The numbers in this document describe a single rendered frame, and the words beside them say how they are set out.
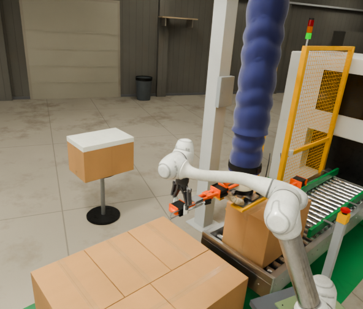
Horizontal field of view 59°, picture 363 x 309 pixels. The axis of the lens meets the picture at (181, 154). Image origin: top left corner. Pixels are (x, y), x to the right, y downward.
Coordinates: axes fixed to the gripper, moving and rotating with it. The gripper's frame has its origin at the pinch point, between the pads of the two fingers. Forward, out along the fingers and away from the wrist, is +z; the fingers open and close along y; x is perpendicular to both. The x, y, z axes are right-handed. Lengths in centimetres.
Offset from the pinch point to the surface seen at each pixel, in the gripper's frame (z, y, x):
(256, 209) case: 29, -2, -78
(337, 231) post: 39, -50, -117
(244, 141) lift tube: -31, -2, -50
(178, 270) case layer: 70, 18, -20
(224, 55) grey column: -72, 94, -134
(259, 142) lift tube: -31, -9, -57
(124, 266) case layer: 70, 46, 9
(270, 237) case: 41, -21, -72
